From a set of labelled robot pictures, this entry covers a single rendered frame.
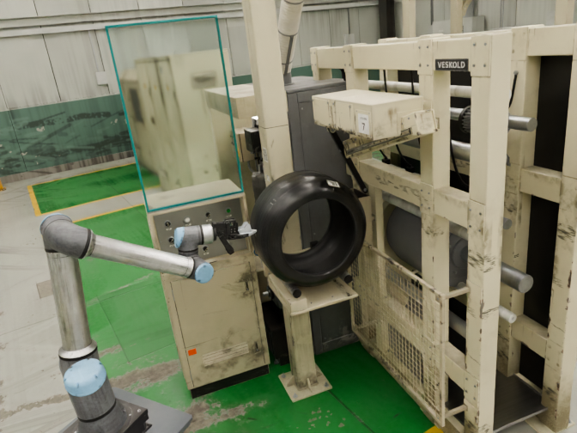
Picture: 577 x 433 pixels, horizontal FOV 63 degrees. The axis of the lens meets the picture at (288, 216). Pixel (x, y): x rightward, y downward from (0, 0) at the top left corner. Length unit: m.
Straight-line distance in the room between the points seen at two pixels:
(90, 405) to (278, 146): 1.44
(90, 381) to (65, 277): 0.40
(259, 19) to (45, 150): 9.12
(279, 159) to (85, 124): 8.96
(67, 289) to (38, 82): 9.29
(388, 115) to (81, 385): 1.58
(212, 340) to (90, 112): 8.68
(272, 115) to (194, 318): 1.30
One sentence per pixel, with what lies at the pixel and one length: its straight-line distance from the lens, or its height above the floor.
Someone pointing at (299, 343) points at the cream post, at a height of 0.35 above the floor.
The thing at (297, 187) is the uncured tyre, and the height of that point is 1.42.
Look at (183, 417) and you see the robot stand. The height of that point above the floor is 0.60.
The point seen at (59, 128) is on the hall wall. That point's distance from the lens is 11.16.
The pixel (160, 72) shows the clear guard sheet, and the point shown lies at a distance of 2.59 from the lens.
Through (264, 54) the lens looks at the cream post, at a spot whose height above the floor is 2.01.
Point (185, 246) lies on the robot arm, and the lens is 2.15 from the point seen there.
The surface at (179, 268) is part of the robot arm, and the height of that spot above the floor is 1.23.
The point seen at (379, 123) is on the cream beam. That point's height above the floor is 1.70.
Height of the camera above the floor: 2.05
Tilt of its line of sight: 20 degrees down
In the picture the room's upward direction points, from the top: 7 degrees counter-clockwise
